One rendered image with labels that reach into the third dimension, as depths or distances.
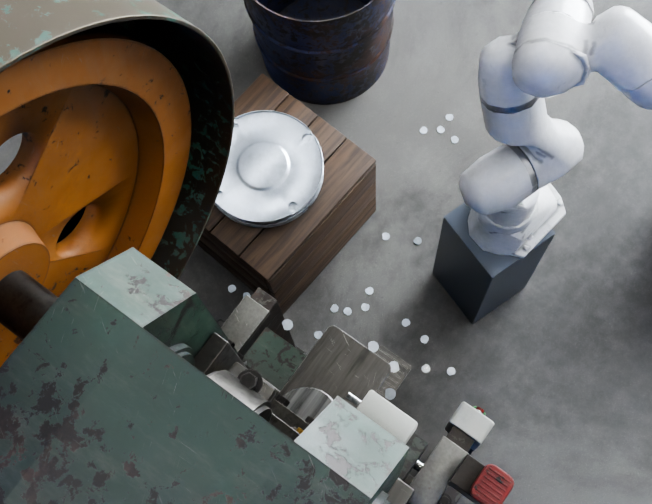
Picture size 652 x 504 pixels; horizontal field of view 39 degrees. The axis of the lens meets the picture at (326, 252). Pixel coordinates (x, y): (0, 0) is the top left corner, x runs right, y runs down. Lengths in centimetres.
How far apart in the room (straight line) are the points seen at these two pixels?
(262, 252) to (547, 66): 97
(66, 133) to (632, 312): 178
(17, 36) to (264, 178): 134
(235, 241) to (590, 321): 98
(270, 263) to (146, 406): 126
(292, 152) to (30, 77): 130
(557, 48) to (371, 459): 77
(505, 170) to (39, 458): 106
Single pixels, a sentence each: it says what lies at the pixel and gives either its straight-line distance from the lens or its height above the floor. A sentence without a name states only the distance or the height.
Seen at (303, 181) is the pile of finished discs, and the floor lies 40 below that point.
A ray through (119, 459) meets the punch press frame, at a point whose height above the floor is 150.
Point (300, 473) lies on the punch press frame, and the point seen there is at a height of 150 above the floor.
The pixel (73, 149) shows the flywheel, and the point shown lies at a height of 138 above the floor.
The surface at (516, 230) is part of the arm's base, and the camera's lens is 200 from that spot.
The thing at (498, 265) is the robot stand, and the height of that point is 45.
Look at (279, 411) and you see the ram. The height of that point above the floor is 98.
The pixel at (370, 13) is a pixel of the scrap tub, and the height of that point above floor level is 43.
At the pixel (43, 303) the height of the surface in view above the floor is 136.
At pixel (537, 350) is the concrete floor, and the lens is 253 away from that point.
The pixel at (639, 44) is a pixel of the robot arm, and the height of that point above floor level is 116.
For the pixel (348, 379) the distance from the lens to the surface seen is 169.
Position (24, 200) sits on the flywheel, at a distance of 121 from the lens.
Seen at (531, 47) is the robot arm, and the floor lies 116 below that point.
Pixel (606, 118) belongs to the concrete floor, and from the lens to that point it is 279.
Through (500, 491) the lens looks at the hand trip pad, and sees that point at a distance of 170.
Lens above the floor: 244
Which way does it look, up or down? 72 degrees down
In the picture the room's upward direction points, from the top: 10 degrees counter-clockwise
